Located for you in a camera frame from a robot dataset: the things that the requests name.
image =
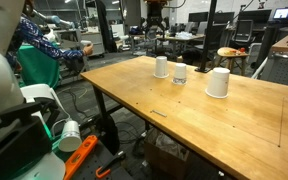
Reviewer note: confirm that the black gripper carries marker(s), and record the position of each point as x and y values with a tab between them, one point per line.
156	10

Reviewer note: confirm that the tall white paper cup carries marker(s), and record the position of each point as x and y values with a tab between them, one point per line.
161	66

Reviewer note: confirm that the white handheld controller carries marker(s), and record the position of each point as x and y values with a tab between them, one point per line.
85	42

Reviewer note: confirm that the large white paper cup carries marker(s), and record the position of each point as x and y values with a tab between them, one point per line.
218	82

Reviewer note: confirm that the person right forearm patterned sleeve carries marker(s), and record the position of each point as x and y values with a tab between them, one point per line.
64	53

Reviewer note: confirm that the grey jointed robot arm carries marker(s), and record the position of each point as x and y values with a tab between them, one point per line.
55	20

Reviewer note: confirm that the person right hand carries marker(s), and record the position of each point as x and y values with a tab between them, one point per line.
88	50

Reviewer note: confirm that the person left hand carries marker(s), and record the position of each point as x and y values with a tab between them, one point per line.
17	66

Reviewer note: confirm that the dark blue bag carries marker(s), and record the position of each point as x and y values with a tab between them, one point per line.
139	30

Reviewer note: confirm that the black hanging coat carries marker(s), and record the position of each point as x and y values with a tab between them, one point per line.
105	30

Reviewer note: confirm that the black stand pole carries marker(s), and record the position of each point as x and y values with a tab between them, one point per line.
206	36

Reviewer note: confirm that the small white cup printed band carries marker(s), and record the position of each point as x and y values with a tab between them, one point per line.
179	72

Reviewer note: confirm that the grey filing cabinet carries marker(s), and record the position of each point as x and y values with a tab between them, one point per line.
92	45

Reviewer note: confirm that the round wooden stool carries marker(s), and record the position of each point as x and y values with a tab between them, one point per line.
229	52

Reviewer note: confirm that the grey metal shelf rack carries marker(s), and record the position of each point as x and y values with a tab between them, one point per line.
85	63

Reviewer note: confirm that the thin metal strip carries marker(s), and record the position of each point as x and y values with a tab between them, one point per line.
159	113

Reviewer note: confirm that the black mesh office chair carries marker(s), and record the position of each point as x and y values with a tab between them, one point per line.
244	31

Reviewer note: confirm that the small red object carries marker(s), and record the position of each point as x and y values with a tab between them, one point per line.
242	50

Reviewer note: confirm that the black computer monitor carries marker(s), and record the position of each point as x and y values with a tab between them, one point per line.
255	16

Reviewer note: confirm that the white crumpled bag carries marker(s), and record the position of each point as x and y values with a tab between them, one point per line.
50	36

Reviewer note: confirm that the green cloth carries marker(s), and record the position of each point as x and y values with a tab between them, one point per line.
40	73

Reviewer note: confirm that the lit computer monitor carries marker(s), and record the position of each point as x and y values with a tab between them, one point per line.
282	13

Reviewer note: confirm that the light wooden desk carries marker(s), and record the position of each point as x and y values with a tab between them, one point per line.
282	45

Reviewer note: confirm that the brown cardboard box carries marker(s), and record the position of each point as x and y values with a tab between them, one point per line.
164	161

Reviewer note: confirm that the white plastic chair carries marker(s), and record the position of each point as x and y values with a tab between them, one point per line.
34	91

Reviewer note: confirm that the white cylindrical lamp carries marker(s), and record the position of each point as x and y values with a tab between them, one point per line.
70	136

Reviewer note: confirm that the orange spirit level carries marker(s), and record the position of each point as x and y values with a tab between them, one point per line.
80	155

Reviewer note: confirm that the orange gripper mount plate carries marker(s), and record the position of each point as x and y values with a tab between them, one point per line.
157	1

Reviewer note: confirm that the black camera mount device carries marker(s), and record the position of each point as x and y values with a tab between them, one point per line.
14	146

